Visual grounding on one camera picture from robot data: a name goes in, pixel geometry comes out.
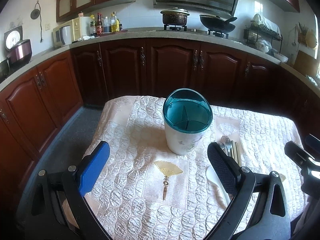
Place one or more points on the lower wooden cabinets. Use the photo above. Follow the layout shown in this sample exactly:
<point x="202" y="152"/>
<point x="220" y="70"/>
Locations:
<point x="39" y="99"/>

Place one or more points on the wooden cutting board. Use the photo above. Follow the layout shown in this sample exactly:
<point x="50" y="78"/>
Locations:
<point x="306" y="65"/>

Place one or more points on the cream microwave oven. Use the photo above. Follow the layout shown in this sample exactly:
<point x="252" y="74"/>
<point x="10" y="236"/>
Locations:
<point x="71" y="31"/>

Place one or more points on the open rice cooker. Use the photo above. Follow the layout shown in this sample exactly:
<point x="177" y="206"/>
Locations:
<point x="19" y="51"/>

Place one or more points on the white ceramic spoon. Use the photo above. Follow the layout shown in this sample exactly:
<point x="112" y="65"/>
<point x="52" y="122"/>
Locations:
<point x="213" y="178"/>

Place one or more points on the gas stove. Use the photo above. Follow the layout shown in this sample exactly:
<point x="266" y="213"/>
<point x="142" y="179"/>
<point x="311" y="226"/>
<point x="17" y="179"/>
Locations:
<point x="198" y="31"/>

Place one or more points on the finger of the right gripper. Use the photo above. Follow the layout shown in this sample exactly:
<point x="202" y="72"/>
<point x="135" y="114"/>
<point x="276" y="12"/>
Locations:
<point x="313" y="142"/>
<point x="305" y="161"/>

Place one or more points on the teal white utensil holder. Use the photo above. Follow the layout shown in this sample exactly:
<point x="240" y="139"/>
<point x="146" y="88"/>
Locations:
<point x="187" y="115"/>

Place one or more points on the yellow oil bottle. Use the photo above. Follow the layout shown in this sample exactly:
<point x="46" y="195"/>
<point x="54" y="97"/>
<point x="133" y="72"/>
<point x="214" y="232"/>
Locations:
<point x="114" y="23"/>

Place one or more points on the black dish rack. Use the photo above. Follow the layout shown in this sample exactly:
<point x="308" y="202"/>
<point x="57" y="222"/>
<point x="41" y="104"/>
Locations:
<point x="252" y="33"/>

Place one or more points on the metal spoon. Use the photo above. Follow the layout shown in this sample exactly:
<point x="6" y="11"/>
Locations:
<point x="223" y="147"/>

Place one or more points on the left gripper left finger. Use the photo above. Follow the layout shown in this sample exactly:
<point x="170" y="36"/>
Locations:
<point x="79" y="179"/>

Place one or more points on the red sauce bottle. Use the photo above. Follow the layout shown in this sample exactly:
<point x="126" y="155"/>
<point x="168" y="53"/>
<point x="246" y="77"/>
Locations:
<point x="99" y="24"/>

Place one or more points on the wooden chopstick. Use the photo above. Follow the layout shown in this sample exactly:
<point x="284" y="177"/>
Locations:
<point x="235" y="152"/>
<point x="238" y="153"/>

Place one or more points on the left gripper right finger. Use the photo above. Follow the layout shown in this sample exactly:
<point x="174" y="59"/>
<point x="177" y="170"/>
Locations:
<point x="236" y="180"/>

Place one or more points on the black wok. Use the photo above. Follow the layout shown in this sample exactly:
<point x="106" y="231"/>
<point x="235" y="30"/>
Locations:
<point x="217" y="24"/>

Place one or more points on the quilted cream tablecloth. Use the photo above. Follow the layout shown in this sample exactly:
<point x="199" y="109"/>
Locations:
<point x="147" y="192"/>

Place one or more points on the brown cooking pot with lid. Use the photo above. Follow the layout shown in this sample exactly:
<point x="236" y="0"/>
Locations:
<point x="175" y="16"/>

